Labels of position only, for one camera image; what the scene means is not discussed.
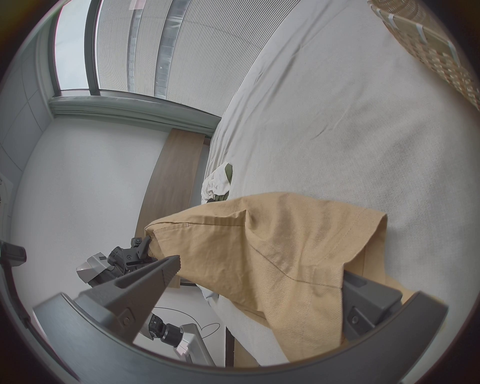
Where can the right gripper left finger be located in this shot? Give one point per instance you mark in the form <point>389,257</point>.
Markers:
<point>138,296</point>

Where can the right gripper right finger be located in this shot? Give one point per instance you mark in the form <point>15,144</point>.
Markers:
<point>367,303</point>

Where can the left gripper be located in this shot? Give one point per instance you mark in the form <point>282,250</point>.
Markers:
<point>129,258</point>

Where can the tan shorts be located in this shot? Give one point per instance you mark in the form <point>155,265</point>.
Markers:
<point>281,255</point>

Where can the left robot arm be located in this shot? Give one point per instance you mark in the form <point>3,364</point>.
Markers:
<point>92,268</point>

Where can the white garment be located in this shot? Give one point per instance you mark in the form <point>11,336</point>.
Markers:
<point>215,183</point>

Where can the green garment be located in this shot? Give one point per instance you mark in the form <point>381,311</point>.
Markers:
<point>228,172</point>

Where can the bed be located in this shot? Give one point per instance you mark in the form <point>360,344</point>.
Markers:
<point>337,112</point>

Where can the round woven basket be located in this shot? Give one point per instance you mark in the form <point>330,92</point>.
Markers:
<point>438,52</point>

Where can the window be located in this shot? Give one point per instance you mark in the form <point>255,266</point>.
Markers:
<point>195,48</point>

